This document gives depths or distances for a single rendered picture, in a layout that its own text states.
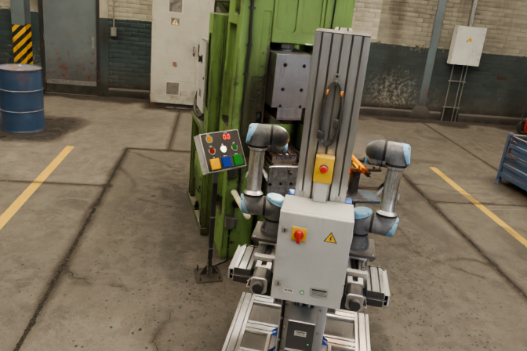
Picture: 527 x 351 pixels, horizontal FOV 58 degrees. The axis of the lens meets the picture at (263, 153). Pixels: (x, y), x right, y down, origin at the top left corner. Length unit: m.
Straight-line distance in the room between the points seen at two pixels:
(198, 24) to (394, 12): 3.83
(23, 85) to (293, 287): 5.66
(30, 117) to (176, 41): 2.87
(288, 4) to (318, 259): 2.05
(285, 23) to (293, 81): 0.43
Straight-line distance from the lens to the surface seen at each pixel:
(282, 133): 2.71
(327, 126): 2.27
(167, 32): 8.85
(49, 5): 9.91
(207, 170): 3.33
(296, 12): 3.71
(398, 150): 2.69
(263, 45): 3.65
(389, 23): 10.03
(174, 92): 8.98
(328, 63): 2.23
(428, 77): 10.49
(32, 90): 7.41
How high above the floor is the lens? 2.16
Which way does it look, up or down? 18 degrees down
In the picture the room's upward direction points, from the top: 6 degrees clockwise
